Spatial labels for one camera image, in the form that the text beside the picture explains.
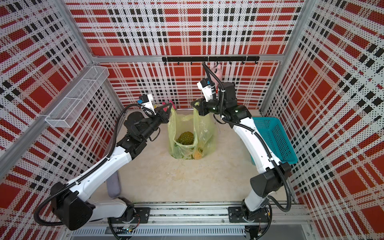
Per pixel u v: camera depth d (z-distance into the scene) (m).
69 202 0.39
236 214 0.73
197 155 0.84
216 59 0.89
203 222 0.73
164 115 0.61
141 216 0.73
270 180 0.41
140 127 0.52
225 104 0.54
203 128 0.78
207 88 0.60
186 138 0.89
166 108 0.68
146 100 0.59
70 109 0.72
